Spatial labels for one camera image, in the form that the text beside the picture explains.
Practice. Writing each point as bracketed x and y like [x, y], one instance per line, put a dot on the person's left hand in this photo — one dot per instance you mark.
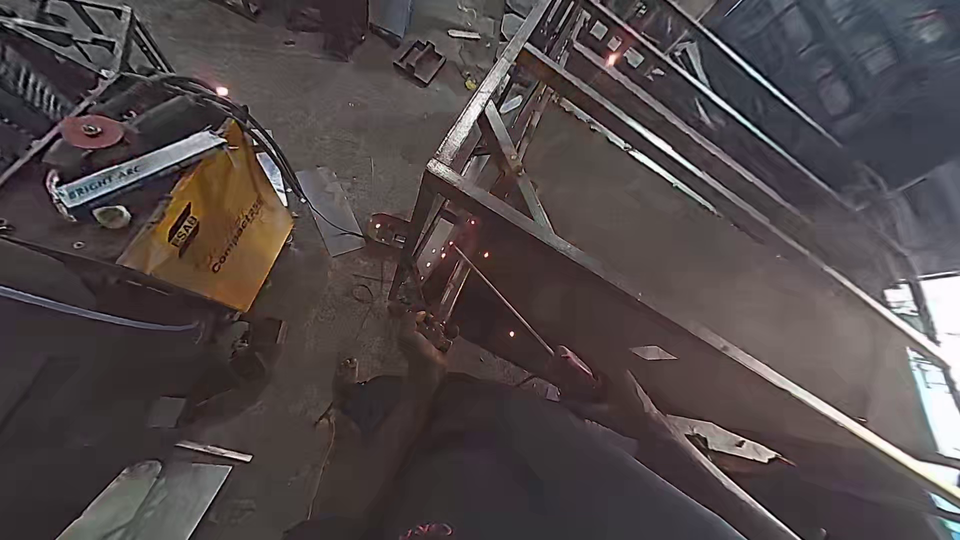
[426, 348]

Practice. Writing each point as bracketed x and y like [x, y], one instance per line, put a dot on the person's right hand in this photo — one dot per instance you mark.
[583, 381]

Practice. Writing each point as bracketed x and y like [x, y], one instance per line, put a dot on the person's right fingers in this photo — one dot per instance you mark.
[577, 376]

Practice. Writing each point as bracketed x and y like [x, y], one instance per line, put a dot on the person's left fingers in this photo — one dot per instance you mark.
[436, 330]

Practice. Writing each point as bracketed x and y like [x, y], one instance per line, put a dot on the red welding electrode holder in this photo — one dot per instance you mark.
[574, 361]

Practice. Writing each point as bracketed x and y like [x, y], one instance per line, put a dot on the narrow steel bar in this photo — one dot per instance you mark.
[454, 288]

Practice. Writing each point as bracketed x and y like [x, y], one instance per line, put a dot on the thin welding rod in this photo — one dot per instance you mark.
[504, 297]

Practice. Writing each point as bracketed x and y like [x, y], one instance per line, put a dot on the person's left forearm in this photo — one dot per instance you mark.
[401, 427]

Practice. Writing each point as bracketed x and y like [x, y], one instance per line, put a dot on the person's right forearm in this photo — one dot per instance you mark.
[697, 457]

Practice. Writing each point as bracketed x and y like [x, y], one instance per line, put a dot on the diamond-shaped metal scrap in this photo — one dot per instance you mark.
[654, 352]

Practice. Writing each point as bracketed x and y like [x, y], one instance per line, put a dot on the person's legs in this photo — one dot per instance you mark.
[375, 401]

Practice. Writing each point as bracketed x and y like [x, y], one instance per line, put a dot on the person's body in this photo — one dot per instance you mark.
[517, 457]

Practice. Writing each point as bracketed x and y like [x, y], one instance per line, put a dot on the dark red power tool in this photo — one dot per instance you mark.
[386, 228]

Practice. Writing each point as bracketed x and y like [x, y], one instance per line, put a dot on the torn pale sheet scrap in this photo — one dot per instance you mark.
[720, 438]

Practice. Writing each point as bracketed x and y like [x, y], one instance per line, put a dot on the rectangular grey metal sheet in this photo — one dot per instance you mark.
[330, 214]

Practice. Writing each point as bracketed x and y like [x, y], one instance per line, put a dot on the thin pale metal strip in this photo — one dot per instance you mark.
[214, 451]

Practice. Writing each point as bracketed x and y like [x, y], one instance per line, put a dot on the dark steel channel piece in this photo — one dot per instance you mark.
[421, 63]

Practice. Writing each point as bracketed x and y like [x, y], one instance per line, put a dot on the small square grey plate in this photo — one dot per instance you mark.
[166, 412]

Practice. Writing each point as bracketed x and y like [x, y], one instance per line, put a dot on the small pale bar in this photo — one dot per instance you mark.
[464, 34]

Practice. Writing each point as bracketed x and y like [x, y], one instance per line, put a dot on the flat grey metal plate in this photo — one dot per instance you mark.
[184, 499]

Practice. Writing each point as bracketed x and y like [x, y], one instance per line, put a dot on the blue grey metal box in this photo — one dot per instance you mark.
[390, 16]

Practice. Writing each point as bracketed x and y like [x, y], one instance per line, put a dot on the blue white electrode box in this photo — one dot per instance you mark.
[142, 171]

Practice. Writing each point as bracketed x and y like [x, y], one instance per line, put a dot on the round beige roll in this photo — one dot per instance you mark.
[112, 217]

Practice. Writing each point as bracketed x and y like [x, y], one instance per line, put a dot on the rounded pale metal sheet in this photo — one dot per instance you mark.
[120, 499]

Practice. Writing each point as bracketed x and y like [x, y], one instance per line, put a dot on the red grinding disc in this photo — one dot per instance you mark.
[103, 132]

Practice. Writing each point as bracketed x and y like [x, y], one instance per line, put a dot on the large steel frame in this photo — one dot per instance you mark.
[600, 268]

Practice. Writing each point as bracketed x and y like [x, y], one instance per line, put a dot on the metal rack frame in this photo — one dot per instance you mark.
[112, 60]

